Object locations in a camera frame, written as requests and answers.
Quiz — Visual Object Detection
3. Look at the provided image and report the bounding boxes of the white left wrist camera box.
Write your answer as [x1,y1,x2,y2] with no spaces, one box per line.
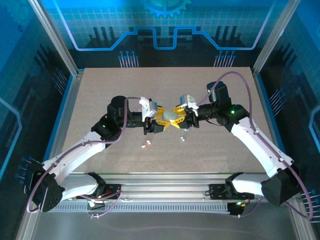
[138,96,159,123]

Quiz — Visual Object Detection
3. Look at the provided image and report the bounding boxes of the grey metal base platform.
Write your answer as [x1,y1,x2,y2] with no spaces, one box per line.
[16,181,317,240]

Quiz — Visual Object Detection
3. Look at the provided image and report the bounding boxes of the aluminium frame post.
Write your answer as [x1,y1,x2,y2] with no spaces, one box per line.
[250,0,303,77]
[27,0,85,77]

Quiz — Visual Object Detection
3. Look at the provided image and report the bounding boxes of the black white connector block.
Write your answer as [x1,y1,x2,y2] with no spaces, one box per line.
[86,199,106,211]

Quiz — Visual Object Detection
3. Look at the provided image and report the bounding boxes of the long aluminium base rail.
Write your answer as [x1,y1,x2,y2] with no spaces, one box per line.
[59,172,300,202]

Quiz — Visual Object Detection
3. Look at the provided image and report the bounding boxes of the black controller box green light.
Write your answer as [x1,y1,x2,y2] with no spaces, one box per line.
[227,201,245,218]

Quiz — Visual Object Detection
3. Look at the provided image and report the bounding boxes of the slotted grey cable duct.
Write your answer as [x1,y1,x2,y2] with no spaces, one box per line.
[56,203,231,213]

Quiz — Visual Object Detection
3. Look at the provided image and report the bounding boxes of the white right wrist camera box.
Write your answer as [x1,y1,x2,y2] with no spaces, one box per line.
[179,93,200,111]

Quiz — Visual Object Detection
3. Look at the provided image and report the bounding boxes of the aluminium side rail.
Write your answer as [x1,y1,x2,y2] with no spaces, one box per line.
[251,70,292,166]
[41,70,85,173]

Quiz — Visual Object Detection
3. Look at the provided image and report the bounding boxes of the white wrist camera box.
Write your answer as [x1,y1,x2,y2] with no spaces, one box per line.
[138,96,159,123]
[179,93,200,111]

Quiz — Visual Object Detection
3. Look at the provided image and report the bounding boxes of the pale mint charging case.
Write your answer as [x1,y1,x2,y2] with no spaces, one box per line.
[162,110,179,121]

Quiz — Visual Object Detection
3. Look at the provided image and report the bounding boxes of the red yellow wire bundle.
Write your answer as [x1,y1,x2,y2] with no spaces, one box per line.
[96,190,113,200]

